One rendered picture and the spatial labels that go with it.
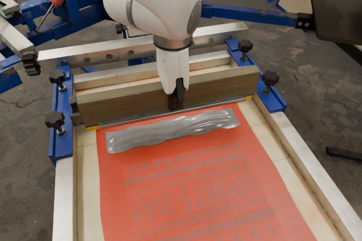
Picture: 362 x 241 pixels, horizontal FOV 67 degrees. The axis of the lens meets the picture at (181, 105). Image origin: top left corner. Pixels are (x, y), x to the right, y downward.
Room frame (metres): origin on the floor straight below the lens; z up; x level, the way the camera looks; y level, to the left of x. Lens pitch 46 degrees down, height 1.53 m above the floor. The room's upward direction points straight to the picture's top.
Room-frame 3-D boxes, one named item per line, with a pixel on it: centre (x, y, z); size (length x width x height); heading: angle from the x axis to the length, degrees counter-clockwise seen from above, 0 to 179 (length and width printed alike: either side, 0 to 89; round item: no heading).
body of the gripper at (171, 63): (0.45, 0.02, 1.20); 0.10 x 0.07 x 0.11; 15
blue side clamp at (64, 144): (0.49, 0.32, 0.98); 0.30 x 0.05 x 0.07; 15
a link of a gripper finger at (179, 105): (0.42, 0.01, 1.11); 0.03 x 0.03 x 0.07; 15
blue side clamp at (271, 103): (0.64, -0.22, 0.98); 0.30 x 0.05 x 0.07; 15
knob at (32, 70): (0.67, 0.45, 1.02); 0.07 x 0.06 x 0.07; 15
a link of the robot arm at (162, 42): (0.45, 0.02, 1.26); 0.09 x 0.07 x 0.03; 15
